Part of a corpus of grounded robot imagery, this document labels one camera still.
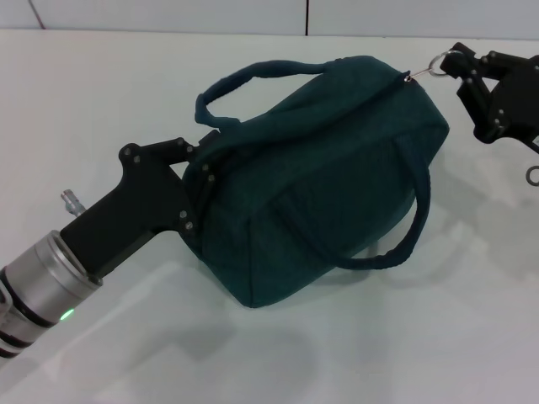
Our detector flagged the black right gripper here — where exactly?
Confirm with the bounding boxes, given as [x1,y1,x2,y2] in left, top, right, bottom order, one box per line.
[440,40,539,149]

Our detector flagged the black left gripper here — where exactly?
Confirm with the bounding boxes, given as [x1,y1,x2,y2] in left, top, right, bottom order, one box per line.
[59,129,221,279]

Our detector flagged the dark teal insulated lunch bag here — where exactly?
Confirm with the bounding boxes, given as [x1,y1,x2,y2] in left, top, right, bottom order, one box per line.
[193,48,456,311]

